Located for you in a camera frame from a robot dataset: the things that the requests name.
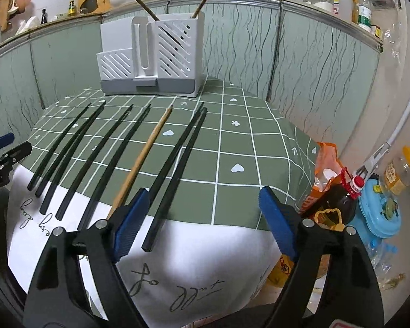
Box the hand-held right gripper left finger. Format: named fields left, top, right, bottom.
left=22, top=187, right=151, bottom=328

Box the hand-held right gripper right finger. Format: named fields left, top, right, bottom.
left=258, top=185, right=386, bottom=328

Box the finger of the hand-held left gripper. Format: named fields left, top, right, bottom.
left=0, top=133, right=15, bottom=156
left=0, top=141, right=33, bottom=194

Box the row of black chopsticks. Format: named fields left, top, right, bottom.
left=27, top=101, right=208, bottom=253

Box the white plastic utensil holder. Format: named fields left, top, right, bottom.
left=96, top=11, right=206, bottom=98

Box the yellow printed bag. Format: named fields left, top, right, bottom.
left=266, top=256, right=296, bottom=288

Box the red cap dark bottle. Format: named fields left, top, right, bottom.
left=311, top=167, right=366, bottom=233

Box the orange plastic bag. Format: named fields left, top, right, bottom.
left=307, top=142, right=345, bottom=212

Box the green checked tablecloth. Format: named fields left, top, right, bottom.
left=7, top=75, right=323, bottom=322

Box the blue plastic container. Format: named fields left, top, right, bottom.
left=348, top=178, right=402, bottom=247

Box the yellow lid jar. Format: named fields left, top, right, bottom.
left=379, top=146, right=410, bottom=195

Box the wooden spatula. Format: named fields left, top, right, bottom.
left=7, top=0, right=33, bottom=16

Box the yellow countertop appliance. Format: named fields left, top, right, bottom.
left=77, top=0, right=112, bottom=16

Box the dark brown wooden chopstick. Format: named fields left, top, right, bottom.
left=130, top=0, right=160, bottom=22

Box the green label plastic bottle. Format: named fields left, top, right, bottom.
left=357, top=0, right=373, bottom=31

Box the yellow handle oil jug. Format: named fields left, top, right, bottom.
left=314, top=208, right=345, bottom=231

